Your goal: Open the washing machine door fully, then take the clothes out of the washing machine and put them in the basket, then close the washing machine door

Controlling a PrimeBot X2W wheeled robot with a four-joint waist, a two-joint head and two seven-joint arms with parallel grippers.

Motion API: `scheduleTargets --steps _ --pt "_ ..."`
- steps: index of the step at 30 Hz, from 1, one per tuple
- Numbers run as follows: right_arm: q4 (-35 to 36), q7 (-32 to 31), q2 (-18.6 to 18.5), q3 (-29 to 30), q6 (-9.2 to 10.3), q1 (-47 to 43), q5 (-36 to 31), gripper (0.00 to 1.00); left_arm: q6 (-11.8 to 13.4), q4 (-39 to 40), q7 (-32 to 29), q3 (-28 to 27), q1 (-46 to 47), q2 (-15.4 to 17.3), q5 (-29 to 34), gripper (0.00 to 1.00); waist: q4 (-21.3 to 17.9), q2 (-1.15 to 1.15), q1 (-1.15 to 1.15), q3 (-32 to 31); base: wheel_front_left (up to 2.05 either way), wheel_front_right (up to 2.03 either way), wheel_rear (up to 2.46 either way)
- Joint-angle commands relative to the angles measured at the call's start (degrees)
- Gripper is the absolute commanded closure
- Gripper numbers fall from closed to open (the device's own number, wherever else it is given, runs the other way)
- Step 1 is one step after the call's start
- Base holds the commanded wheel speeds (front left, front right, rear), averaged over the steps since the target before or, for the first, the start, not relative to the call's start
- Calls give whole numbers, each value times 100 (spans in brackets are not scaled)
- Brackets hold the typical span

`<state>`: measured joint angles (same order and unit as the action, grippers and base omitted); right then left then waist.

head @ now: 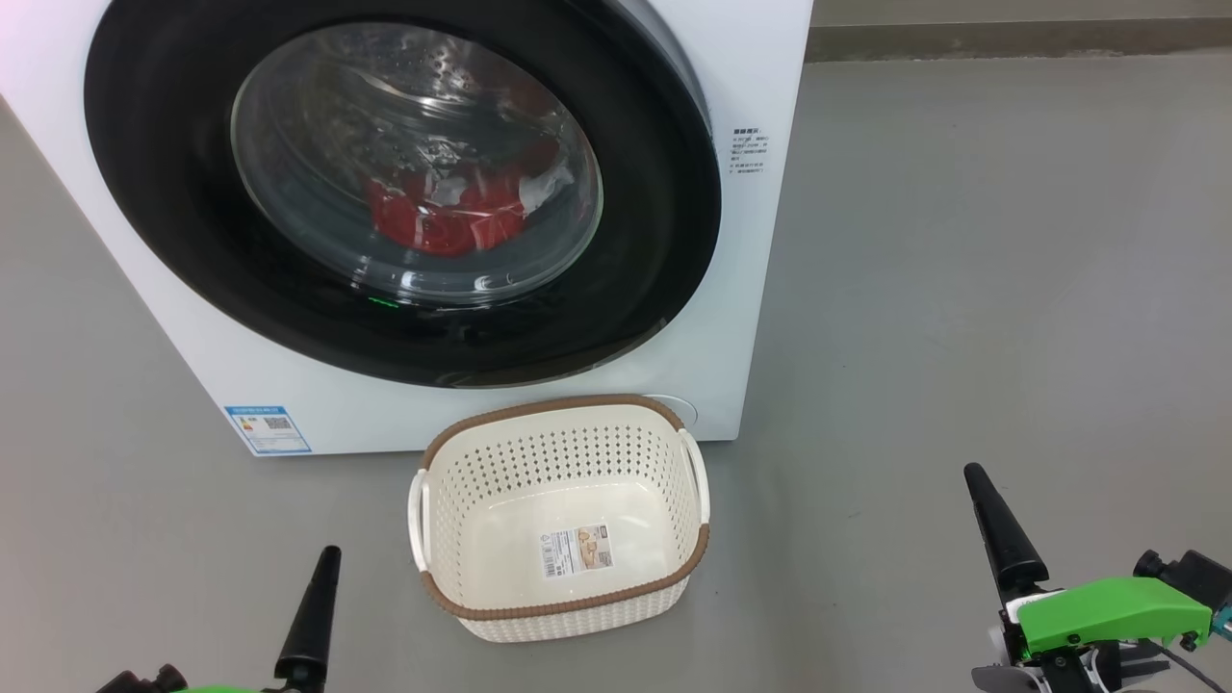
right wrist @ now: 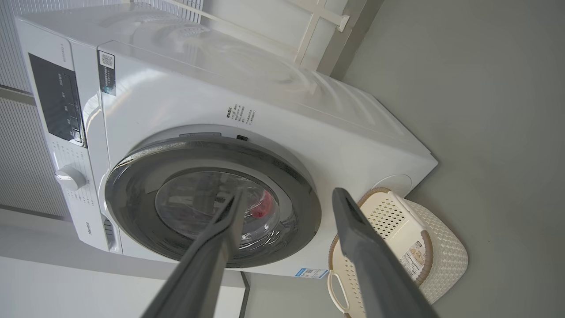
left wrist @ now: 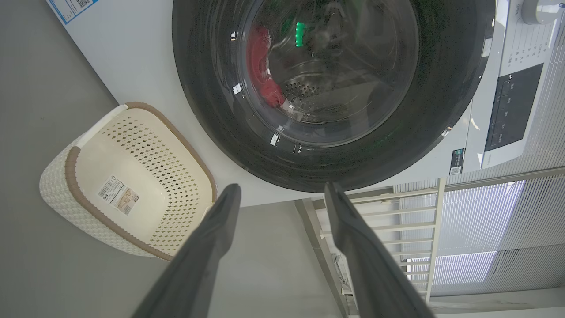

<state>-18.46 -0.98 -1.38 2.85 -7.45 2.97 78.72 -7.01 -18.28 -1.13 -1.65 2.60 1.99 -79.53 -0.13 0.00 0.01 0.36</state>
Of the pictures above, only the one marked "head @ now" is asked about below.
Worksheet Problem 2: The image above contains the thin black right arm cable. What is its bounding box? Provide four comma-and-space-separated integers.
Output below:
1153, 643, 1206, 682

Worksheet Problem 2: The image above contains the cream laundry basket brown rim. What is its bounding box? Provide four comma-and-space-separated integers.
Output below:
408, 394, 711, 644

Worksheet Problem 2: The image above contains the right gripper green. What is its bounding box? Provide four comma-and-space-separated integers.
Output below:
964, 463, 1214, 693

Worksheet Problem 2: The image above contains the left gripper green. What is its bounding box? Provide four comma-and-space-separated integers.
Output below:
171, 546, 343, 693

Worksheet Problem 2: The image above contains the blue energy label sticker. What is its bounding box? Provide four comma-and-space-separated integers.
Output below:
224, 405, 313, 455

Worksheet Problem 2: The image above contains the red and white garment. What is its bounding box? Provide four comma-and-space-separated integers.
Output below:
364, 77, 578, 258

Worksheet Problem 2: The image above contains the grey wall baseboard strip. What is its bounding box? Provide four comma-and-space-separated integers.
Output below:
807, 17, 1232, 64

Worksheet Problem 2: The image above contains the white front-load washing machine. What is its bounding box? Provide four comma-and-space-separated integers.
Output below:
0, 0, 814, 458

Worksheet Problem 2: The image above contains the grey washing machine door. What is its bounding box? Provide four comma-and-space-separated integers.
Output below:
84, 0, 723, 389

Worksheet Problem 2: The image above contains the round white drain filter cover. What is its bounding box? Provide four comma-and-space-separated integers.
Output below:
643, 395, 699, 431

